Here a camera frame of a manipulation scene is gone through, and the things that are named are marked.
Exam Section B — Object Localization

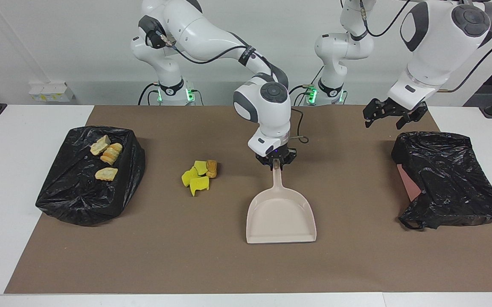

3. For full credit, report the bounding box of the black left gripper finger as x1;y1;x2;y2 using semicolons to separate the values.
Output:
363;99;391;127
396;106;428;130

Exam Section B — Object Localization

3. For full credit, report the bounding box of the beige plastic dustpan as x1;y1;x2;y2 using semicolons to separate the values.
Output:
246;160;317;244

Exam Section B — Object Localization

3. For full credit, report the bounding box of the ridged orange yellow foam piece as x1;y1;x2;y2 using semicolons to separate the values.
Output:
100;143;123;165

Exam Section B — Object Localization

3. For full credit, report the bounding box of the wedge pale yellow foam piece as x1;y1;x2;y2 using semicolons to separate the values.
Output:
90;135;111;156

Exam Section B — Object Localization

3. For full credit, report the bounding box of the crumpled black trash bag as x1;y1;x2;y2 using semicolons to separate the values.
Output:
391;131;492;231

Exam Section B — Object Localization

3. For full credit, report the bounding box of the bulky black trash bag bin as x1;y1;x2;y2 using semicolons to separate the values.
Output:
35;125;146;226

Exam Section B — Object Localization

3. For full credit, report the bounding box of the pink box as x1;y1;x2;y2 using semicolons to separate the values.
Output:
396;164;422;201

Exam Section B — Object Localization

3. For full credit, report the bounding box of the brown table mat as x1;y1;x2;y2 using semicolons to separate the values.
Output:
4;105;492;295

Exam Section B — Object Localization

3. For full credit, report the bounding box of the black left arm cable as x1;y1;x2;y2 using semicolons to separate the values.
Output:
359;0;492;92

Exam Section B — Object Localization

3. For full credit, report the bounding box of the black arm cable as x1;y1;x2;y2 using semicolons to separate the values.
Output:
160;36;310;144
359;0;492;92

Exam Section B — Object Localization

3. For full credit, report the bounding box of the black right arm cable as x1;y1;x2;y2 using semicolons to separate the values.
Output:
160;36;310;144

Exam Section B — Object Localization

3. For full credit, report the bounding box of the white wall socket box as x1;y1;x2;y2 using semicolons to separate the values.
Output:
28;82;76;103

